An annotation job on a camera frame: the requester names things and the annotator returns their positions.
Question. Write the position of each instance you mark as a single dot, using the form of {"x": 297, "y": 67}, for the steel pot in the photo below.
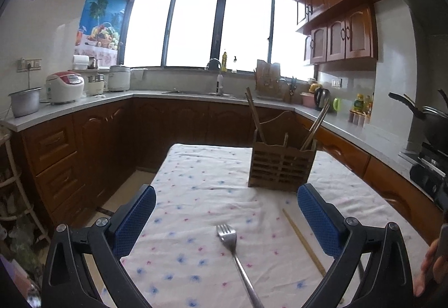
{"x": 25, "y": 103}

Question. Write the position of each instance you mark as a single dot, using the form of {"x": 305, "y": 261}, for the kitchen faucet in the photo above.
{"x": 217, "y": 77}

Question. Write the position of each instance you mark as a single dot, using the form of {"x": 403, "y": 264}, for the kitchen window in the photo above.
{"x": 196, "y": 29}

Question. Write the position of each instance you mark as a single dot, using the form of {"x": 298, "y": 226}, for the white electric cooker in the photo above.
{"x": 119, "y": 77}

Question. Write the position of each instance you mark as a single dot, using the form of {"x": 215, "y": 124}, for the white floral tablecloth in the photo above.
{"x": 196, "y": 189}

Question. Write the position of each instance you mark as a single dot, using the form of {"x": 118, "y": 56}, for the brown wooden chopstick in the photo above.
{"x": 257, "y": 122}
{"x": 313, "y": 129}
{"x": 253, "y": 112}

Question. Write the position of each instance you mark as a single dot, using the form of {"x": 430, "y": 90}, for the green plastic cup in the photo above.
{"x": 336, "y": 105}

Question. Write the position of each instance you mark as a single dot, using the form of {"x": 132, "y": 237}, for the small white appliance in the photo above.
{"x": 96, "y": 84}

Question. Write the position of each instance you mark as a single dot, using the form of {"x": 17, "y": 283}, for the black wok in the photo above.
{"x": 427, "y": 115}

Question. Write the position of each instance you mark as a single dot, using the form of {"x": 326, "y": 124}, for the electric kettle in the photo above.
{"x": 322, "y": 99}

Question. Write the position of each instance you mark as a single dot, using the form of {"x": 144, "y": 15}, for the cooking oil bottles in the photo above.
{"x": 362, "y": 103}

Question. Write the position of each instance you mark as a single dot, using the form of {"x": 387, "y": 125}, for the person's right hand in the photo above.
{"x": 425, "y": 269}

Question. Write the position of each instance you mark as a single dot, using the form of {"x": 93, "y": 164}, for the fruit wall poster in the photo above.
{"x": 101, "y": 21}

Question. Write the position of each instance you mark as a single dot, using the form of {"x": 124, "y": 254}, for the brown lower kitchen cabinets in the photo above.
{"x": 105, "y": 140}

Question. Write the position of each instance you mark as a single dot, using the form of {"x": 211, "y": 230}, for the wall power outlet strip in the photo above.
{"x": 29, "y": 64}

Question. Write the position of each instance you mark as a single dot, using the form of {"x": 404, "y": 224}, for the gas stove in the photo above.
{"x": 430, "y": 171}

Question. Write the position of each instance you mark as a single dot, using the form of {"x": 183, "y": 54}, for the wooden cutting board rack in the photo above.
{"x": 269, "y": 80}

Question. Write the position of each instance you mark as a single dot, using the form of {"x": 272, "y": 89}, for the steel sink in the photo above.
{"x": 199, "y": 94}

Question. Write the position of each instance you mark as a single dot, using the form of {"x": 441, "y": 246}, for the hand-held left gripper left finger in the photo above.
{"x": 134, "y": 220}

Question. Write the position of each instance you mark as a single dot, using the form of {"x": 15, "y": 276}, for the yellow bottle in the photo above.
{"x": 224, "y": 62}

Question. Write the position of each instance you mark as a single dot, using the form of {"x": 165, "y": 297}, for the spice jar rack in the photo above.
{"x": 357, "y": 119}

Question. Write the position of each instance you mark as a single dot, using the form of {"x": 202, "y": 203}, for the red and white rice cooker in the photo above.
{"x": 64, "y": 87}

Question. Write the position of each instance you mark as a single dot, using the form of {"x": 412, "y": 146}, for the light bamboo chopstick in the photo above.
{"x": 320, "y": 122}
{"x": 302, "y": 241}

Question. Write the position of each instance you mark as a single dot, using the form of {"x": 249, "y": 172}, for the soap dispenser bottle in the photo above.
{"x": 234, "y": 64}

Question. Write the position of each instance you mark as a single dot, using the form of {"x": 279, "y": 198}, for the wooden utensil holder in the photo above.
{"x": 280, "y": 168}

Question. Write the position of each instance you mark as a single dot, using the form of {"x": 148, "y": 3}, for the grey kitchen countertop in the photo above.
{"x": 353, "y": 134}

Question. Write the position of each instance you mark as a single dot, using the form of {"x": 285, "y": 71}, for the brown upper kitchen cabinets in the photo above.
{"x": 344, "y": 14}

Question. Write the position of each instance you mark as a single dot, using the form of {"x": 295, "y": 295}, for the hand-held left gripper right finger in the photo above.
{"x": 320, "y": 220}

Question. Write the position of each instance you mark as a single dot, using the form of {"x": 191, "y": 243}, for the small wall outlet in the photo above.
{"x": 336, "y": 83}

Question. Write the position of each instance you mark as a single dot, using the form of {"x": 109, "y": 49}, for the pink container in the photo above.
{"x": 307, "y": 100}

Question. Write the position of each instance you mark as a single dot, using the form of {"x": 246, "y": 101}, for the metal fork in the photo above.
{"x": 226, "y": 234}

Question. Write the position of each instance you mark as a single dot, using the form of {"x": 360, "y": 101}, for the brown kitchen cabinets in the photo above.
{"x": 105, "y": 140}
{"x": 344, "y": 14}

